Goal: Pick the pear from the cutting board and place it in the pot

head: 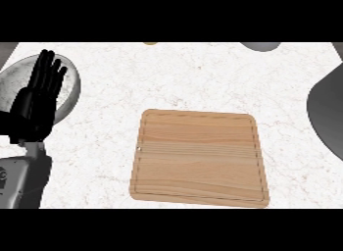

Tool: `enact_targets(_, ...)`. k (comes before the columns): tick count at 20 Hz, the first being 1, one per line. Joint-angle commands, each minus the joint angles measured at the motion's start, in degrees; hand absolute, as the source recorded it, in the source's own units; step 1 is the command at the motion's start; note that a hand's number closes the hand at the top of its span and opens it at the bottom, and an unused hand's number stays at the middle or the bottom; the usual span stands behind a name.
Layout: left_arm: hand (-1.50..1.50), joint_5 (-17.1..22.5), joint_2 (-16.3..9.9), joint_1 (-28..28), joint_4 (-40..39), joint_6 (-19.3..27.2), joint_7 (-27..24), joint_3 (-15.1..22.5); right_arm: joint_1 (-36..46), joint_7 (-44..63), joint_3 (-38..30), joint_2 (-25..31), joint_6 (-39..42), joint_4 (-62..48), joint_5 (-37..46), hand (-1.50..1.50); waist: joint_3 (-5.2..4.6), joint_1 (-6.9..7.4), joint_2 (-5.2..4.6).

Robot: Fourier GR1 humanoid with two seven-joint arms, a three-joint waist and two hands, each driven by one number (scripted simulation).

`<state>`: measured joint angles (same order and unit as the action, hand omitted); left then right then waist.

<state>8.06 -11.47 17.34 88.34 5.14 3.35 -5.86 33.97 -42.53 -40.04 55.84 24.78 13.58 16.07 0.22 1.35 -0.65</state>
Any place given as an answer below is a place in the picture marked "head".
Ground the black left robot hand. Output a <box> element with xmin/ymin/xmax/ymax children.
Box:
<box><xmin>0</xmin><ymin>49</ymin><xmax>69</xmax><ymax>145</ymax></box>

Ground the grey metal pot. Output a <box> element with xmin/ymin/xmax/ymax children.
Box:
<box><xmin>0</xmin><ymin>53</ymin><xmax>82</xmax><ymax>126</ymax></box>

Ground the wooden cutting board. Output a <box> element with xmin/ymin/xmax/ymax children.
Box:
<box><xmin>128</xmin><ymin>109</ymin><xmax>270</xmax><ymax>209</ymax></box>

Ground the small grey round object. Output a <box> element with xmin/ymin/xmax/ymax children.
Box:
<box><xmin>239</xmin><ymin>42</ymin><xmax>282</xmax><ymax>53</ymax></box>

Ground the large dark grey object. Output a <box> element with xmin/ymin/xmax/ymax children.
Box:
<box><xmin>306</xmin><ymin>42</ymin><xmax>343</xmax><ymax>170</ymax></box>

